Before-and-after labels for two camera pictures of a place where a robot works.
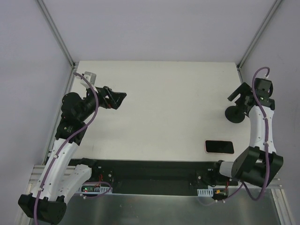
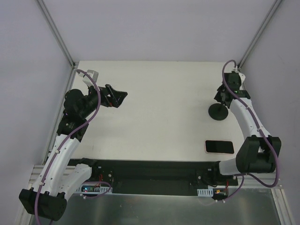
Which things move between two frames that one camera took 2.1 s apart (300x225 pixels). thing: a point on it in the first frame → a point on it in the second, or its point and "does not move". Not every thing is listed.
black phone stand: (234, 114) → (218, 111)
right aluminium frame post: (275, 7) does not move
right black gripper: (243, 99) → (223, 98)
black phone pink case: (219, 147) does not move
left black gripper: (106, 97) does not move
